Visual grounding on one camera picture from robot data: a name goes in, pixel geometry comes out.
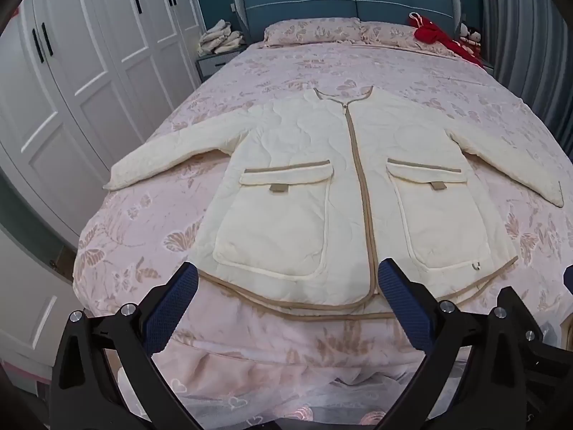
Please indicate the red paper cutout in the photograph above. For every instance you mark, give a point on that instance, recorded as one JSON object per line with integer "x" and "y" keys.
{"x": 15, "y": 12}

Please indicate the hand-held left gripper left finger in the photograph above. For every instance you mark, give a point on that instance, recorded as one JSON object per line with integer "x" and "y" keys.
{"x": 172, "y": 309}

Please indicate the plush doll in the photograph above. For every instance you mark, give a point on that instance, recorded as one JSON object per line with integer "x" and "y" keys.
{"x": 475, "y": 36}
{"x": 463, "y": 33}

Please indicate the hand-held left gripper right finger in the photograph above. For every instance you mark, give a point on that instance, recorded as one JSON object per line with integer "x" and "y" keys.
{"x": 405, "y": 309}

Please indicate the grey-blue nightstand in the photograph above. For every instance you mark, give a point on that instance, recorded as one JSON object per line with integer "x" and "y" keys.
{"x": 488, "y": 69}
{"x": 215, "y": 65}

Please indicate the white wardrobe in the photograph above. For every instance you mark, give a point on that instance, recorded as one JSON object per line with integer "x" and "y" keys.
{"x": 89, "y": 76}

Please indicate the bed with pink butterfly bedspread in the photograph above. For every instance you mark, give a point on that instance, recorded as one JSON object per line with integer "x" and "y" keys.
{"x": 250, "y": 76}

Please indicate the cream quilted jacket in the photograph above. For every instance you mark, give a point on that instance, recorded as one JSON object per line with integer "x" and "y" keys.
{"x": 286, "y": 152}

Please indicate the pink floral pillow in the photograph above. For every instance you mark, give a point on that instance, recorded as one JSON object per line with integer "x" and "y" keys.
{"x": 309, "y": 31}
{"x": 389, "y": 33}

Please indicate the blue padded headboard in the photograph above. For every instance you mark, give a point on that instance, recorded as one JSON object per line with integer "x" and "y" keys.
{"x": 291, "y": 0}

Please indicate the pile of beige clothes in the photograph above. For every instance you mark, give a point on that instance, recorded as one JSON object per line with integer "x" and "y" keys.
{"x": 221, "y": 36}

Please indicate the white panelled door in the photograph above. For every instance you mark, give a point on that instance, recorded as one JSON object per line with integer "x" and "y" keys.
{"x": 27, "y": 304}

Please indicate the grey curtain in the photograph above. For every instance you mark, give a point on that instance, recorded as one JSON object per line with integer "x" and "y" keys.
{"x": 528, "y": 31}

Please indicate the red garment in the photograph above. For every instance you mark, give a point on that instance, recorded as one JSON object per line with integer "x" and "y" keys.
{"x": 429, "y": 33}

